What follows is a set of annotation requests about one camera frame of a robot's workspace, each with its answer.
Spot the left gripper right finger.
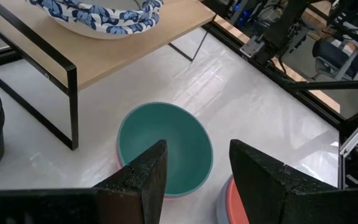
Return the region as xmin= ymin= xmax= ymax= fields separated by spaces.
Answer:
xmin=229 ymin=139 xmax=338 ymax=224

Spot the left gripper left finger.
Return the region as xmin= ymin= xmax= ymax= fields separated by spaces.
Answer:
xmin=91 ymin=139 xmax=169 ymax=224

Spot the orange plastic bowl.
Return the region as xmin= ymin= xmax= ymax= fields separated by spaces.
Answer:
xmin=224 ymin=177 xmax=250 ymax=224

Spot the teal plastic bowl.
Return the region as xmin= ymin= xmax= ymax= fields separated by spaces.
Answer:
xmin=116 ymin=101 xmax=214 ymax=198

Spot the black grey office chair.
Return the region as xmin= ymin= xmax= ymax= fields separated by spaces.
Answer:
xmin=311 ymin=37 xmax=358 ymax=82

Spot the black metal table frame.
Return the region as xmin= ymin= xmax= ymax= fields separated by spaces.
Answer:
xmin=202 ymin=20 xmax=358 ymax=190

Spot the wooden shelf black metal frame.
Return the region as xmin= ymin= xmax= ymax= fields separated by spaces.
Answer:
xmin=0 ymin=0 xmax=217 ymax=151

